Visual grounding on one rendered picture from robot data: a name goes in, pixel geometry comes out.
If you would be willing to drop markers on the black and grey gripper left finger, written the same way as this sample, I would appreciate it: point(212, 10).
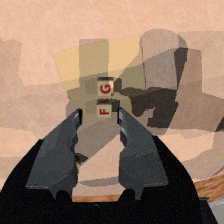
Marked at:
point(48, 167)

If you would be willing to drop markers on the beige letter block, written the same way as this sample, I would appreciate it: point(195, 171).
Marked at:
point(105, 86)
point(104, 108)
point(78, 160)

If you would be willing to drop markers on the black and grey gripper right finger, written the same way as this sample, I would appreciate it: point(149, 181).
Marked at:
point(147, 166)

